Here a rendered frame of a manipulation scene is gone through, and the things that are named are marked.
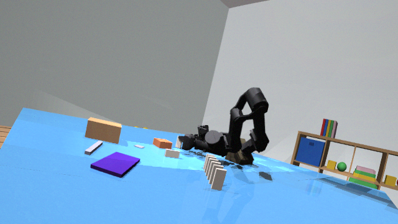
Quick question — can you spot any orange block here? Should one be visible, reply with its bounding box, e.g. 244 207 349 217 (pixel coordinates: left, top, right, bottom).
153 138 173 149

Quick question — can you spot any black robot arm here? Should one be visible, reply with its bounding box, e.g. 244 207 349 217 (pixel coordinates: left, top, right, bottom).
197 87 269 157

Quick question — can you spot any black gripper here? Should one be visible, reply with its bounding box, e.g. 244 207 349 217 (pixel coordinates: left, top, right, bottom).
178 134 209 152

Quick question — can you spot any purple flat block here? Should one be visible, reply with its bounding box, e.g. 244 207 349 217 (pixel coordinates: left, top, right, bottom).
90 152 140 178

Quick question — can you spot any brown rectangular block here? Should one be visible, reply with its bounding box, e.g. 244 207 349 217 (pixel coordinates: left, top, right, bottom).
85 118 121 144

